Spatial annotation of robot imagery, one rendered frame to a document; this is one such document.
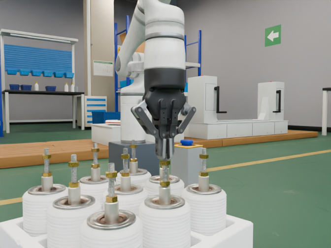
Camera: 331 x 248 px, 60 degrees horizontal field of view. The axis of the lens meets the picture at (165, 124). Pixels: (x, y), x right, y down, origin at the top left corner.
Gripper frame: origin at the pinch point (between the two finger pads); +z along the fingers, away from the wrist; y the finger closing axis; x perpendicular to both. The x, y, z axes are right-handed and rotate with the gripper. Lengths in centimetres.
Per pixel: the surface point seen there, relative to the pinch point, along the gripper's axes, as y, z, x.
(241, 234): 15.9, 18.4, -3.8
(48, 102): 97, -23, 839
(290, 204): 85, 35, 35
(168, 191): 0.2, 7.7, -1.2
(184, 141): 21.2, 2.7, 25.1
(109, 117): 139, 9, 435
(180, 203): 1.6, 9.8, -2.9
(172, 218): -1.1, 11.4, -4.7
